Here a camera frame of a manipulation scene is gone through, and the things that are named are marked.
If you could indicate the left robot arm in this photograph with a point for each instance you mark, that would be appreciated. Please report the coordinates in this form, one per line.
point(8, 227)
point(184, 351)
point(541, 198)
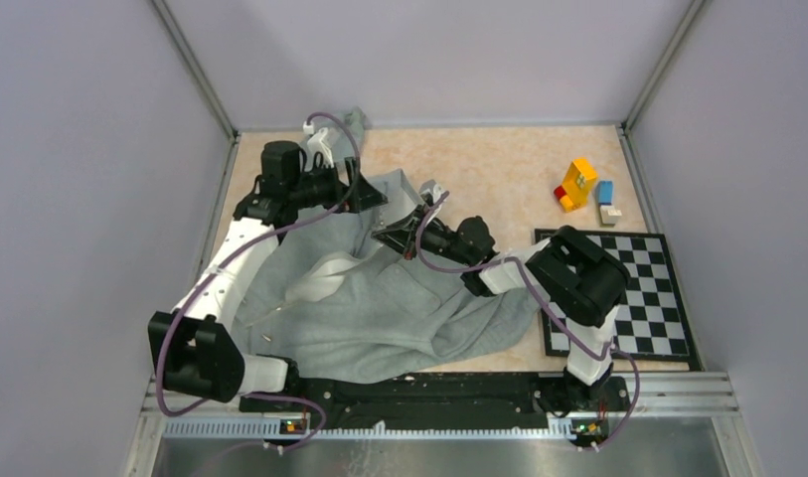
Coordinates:
point(193, 350)

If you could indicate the white cable duct strip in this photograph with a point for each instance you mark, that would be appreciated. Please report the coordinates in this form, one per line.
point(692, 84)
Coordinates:
point(270, 428)

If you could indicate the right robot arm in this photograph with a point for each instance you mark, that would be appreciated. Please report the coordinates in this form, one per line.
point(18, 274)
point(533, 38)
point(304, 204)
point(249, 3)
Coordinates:
point(577, 283)

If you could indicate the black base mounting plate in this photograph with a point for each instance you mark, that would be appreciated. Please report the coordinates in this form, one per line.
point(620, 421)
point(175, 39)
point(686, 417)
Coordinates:
point(419, 416)

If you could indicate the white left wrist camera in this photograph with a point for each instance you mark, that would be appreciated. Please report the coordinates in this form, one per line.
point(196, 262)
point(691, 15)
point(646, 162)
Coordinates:
point(320, 142)

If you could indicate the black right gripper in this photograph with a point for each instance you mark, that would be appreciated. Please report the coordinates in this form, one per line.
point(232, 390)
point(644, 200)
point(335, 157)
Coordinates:
point(404, 238)

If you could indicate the white beige toy block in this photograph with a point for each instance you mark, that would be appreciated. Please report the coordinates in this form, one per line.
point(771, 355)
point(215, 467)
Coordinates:
point(609, 215)

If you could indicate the black white checkerboard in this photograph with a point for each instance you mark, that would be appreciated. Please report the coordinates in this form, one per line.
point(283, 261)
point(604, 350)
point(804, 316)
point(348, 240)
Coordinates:
point(652, 323)

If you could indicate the blue toy block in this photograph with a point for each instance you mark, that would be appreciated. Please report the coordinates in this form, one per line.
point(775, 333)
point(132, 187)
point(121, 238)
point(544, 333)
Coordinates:
point(604, 193)

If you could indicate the yellow red toy block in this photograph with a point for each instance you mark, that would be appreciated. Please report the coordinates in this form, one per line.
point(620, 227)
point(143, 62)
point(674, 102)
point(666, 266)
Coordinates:
point(575, 188)

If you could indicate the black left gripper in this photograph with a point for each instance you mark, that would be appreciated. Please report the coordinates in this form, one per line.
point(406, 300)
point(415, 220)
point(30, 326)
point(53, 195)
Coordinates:
point(362, 194)

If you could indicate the grey zip-up jacket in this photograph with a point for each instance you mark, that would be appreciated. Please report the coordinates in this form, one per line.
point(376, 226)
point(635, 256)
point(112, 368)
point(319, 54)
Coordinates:
point(344, 307)

